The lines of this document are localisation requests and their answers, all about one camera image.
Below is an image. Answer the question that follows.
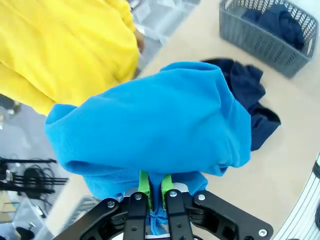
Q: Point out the person in yellow hoodie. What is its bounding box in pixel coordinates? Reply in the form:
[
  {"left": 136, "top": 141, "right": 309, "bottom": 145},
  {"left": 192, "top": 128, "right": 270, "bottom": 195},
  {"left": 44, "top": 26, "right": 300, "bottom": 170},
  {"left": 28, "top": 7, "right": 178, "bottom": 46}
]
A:
[{"left": 0, "top": 0, "right": 141, "bottom": 117}]

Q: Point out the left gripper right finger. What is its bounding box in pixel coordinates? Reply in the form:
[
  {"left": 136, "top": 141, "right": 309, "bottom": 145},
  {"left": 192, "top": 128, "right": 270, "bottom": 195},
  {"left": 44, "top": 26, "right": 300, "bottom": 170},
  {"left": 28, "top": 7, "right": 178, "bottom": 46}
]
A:
[{"left": 161, "top": 173, "right": 275, "bottom": 240}]

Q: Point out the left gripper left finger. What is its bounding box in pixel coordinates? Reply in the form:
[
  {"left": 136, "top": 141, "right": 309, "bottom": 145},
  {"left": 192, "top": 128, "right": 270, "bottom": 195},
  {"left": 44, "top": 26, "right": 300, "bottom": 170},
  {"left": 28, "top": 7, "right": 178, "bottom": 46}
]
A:
[{"left": 52, "top": 170, "right": 154, "bottom": 240}]

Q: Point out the person's left hand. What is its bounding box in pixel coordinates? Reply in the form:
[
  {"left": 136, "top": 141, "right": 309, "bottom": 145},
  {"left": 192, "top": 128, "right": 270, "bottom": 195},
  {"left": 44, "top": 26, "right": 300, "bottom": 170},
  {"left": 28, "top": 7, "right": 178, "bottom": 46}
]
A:
[{"left": 136, "top": 31, "right": 146, "bottom": 54}]

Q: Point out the bright blue garment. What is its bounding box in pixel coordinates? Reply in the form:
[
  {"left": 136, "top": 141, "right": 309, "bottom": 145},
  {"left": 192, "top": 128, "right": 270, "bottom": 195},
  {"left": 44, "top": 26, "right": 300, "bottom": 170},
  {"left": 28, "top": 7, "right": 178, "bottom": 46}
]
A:
[{"left": 44, "top": 61, "right": 252, "bottom": 237}]

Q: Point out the dark navy garment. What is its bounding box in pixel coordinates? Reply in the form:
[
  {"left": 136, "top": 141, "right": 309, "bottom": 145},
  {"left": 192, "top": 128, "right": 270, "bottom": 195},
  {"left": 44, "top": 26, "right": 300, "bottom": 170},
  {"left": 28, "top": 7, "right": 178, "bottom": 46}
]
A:
[
  {"left": 241, "top": 2, "right": 306, "bottom": 51},
  {"left": 199, "top": 57, "right": 282, "bottom": 152}
]

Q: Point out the gray woven plastic basket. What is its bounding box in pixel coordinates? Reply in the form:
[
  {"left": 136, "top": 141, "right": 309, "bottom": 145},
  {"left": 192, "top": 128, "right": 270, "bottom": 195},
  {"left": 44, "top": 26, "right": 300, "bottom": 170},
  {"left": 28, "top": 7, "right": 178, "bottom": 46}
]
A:
[
  {"left": 218, "top": 0, "right": 320, "bottom": 79},
  {"left": 65, "top": 195, "right": 106, "bottom": 231}
]

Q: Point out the person's left forearm yellow sleeve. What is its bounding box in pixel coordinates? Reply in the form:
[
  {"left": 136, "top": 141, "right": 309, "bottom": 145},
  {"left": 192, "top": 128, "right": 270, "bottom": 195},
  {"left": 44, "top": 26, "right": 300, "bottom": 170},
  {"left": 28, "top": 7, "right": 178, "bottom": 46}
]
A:
[{"left": 107, "top": 0, "right": 141, "bottom": 83}]

